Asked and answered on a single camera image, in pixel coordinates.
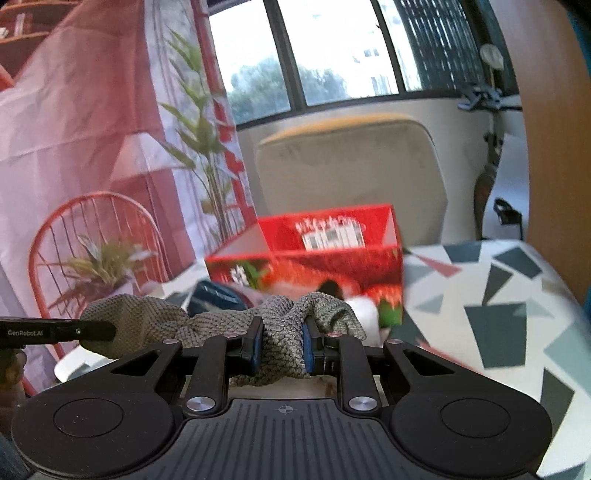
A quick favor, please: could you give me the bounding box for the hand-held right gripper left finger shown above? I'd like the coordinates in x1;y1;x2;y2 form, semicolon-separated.
69;318;265;418

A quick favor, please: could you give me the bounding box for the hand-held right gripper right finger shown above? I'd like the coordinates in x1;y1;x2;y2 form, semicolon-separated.
302;318;505;416

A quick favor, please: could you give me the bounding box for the grey knitted cloth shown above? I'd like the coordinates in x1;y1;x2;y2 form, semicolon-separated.
78;292;368;388

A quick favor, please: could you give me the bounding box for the white roll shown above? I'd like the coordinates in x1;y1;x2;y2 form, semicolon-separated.
344;295;386;344

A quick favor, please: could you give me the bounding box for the red cardboard box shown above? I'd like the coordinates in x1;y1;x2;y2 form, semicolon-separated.
204;203;406;329

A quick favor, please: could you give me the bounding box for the dark blue soft item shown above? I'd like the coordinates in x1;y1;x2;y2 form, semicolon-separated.
185;279;252;317

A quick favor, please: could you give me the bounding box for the white curved object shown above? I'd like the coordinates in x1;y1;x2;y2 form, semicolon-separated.
54;348;114;384

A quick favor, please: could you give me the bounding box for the beige chair with orange edge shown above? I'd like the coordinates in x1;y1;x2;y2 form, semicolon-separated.
254;112;450;259

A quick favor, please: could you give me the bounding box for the red printed backdrop cloth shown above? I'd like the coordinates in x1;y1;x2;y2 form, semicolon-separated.
0;0;259;398

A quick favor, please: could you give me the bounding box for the black exercise bike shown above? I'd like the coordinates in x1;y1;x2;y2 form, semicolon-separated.
457;44;525;241

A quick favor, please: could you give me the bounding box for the wooden panel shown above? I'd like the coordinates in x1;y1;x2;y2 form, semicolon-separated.
522;0;591;308

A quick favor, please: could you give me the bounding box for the window with dark frame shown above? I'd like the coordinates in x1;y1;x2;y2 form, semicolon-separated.
203;0;518;130

